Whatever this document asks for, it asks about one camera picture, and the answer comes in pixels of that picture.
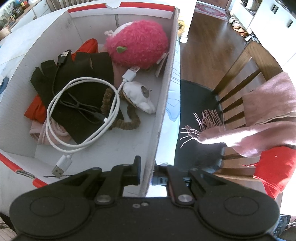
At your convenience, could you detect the white USB cable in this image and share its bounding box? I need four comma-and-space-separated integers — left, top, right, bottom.
46, 65, 141, 179

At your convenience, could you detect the red white cardboard box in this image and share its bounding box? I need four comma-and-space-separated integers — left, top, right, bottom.
0, 1, 180, 197

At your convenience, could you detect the red cloth on chair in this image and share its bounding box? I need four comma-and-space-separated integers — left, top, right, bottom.
253, 146, 295, 199

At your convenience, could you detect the pink garment in box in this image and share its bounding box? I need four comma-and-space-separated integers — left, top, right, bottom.
29, 120, 72, 146

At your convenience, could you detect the wooden chair with scarf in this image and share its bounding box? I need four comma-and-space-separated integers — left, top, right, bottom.
174, 41, 282, 181

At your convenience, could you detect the red garment in box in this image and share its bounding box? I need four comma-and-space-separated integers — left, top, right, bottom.
24, 38, 99, 124

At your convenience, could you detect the pink scarf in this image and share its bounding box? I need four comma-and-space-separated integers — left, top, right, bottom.
181, 72, 295, 157

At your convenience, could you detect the black glove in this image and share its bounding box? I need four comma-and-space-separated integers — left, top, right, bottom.
31, 52, 114, 144

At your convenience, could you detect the white small plush toy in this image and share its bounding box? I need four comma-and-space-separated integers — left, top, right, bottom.
122, 81, 156, 114

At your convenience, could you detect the pink plush toy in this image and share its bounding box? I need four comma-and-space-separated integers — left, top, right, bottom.
104, 20, 169, 69

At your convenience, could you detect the red doormat rug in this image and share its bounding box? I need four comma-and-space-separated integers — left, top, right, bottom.
195, 1, 229, 22

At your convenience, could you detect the black USB cable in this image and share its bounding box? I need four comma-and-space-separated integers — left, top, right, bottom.
52, 49, 107, 123

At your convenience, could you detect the white wall cabinet unit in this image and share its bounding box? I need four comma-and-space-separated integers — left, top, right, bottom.
230, 1, 295, 46

